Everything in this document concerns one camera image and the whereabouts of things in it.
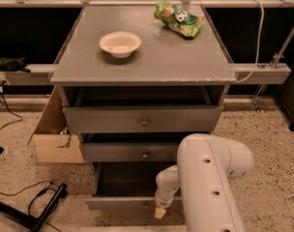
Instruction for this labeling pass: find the white paper bowl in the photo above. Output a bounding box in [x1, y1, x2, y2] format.
[100, 31, 141, 58]

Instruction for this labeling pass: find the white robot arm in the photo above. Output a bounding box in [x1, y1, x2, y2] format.
[155, 133, 254, 232]

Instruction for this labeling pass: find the green snack bag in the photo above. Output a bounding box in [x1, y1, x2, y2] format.
[154, 2, 204, 39]

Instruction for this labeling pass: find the black floor cable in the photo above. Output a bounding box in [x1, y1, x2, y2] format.
[0, 80, 24, 137]

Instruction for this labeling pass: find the grey middle drawer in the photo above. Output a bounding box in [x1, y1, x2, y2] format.
[79, 142, 178, 162]

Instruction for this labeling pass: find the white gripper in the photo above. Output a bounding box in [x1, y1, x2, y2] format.
[155, 165, 180, 219]

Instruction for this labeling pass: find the grey top drawer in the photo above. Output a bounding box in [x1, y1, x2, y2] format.
[63, 106, 221, 133]

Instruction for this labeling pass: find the black stand base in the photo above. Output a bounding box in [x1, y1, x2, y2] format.
[0, 184, 68, 232]

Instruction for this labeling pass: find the grey bottom drawer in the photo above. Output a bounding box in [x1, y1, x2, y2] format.
[85, 161, 172, 210]

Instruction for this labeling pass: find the grey drawer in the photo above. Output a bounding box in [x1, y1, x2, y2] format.
[85, 161, 172, 210]
[79, 142, 178, 162]
[63, 106, 221, 133]

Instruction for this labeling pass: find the grey drawer cabinet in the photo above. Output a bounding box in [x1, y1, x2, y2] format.
[49, 5, 238, 183]

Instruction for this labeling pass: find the black cloth bundle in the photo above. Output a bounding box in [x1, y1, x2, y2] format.
[0, 57, 30, 73]

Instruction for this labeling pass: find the white cable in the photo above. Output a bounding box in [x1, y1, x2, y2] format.
[235, 0, 265, 84]

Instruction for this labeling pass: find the cardboard box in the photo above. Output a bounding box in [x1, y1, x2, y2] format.
[32, 88, 84, 163]

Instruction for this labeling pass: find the grey metal rail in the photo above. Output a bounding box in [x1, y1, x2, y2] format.
[0, 64, 291, 86]

